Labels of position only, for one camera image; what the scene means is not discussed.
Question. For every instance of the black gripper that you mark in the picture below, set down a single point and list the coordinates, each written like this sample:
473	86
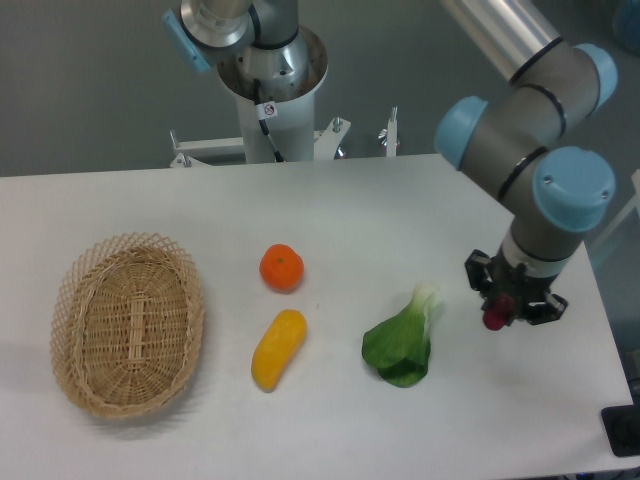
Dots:
534	303

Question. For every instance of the purple sweet potato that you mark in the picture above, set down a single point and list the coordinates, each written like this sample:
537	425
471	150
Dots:
499	312

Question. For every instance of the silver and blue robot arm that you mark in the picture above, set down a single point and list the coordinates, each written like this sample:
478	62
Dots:
556	196

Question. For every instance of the woven wicker basket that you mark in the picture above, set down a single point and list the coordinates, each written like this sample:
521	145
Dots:
127	327

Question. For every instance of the green bok choy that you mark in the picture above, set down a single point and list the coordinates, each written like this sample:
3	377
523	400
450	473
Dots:
399	348

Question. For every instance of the black device at edge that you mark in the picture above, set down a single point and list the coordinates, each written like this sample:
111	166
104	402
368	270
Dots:
621	425

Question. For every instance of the white table clamp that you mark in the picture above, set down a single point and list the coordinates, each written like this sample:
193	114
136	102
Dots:
388	138

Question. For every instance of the orange tangerine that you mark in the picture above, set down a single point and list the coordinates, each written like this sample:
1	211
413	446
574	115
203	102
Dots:
281	268

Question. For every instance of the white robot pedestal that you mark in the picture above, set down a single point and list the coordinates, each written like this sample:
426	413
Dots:
274	92

